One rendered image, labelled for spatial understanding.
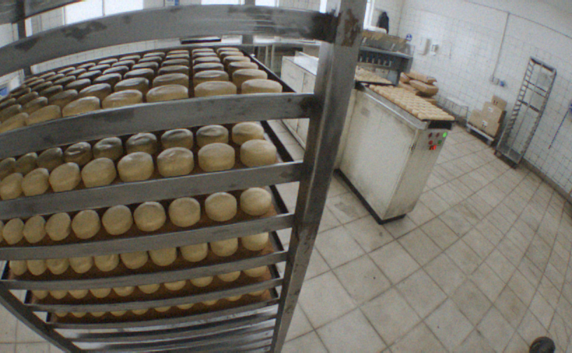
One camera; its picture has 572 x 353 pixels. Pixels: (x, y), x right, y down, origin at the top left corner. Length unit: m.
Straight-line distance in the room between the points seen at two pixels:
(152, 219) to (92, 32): 0.26
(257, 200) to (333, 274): 1.28
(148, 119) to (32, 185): 0.22
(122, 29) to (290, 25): 0.16
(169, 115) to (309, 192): 0.18
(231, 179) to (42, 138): 0.23
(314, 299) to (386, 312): 0.44
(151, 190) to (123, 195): 0.04
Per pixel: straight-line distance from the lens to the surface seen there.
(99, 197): 0.33
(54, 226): 0.47
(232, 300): 0.62
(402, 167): 1.72
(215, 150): 0.35
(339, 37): 0.25
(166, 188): 0.31
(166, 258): 0.46
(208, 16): 0.24
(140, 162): 0.35
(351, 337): 1.48
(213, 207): 0.39
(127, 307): 0.55
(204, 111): 0.26
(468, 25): 6.03
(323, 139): 0.28
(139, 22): 0.25
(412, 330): 1.64
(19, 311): 0.66
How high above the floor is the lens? 1.33
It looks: 36 degrees down
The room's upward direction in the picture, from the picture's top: 7 degrees clockwise
